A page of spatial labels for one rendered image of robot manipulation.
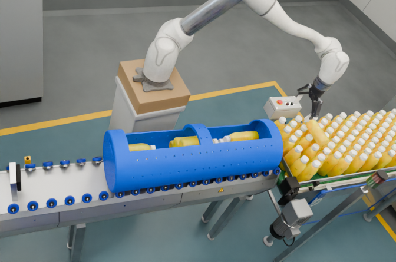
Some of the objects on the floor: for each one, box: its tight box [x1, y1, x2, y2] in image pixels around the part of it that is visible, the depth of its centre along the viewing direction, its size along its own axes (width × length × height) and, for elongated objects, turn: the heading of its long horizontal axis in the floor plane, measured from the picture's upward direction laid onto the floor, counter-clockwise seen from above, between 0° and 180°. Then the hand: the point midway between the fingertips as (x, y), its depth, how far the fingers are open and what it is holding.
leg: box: [202, 200, 224, 223], centre depth 266 cm, size 6×6×63 cm
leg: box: [67, 225, 75, 249], centre depth 225 cm, size 6×6×63 cm
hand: (301, 110), depth 209 cm, fingers open, 13 cm apart
